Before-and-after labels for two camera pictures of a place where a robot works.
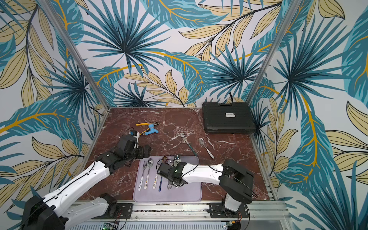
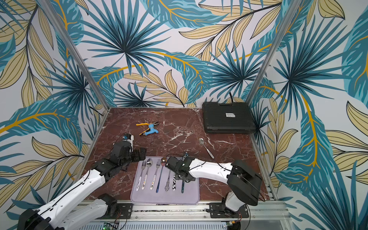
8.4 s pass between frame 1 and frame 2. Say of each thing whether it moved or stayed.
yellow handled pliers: stayed
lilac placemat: stayed
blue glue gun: stayed
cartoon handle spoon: moved
